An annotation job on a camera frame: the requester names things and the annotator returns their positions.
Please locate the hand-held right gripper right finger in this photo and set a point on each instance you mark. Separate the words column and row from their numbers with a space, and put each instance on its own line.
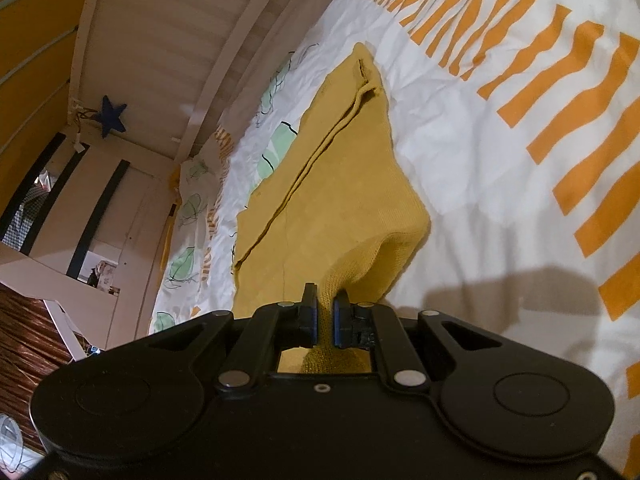
column 341, row 323

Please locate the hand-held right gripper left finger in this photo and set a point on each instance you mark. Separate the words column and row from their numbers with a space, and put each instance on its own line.
column 311, row 320

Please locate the white leaf-print bed sheet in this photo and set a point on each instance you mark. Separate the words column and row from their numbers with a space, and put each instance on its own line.
column 475, row 170

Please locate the light wooden bed frame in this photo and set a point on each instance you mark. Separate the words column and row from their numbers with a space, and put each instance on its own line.
column 175, row 35

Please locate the brown striped rug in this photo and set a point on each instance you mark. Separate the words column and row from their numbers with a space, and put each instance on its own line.
column 25, row 340

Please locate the yellow knitted sweater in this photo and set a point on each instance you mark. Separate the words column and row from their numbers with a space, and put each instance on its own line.
column 340, row 200

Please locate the blue star decoration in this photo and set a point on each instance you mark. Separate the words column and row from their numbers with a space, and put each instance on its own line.
column 111, row 117

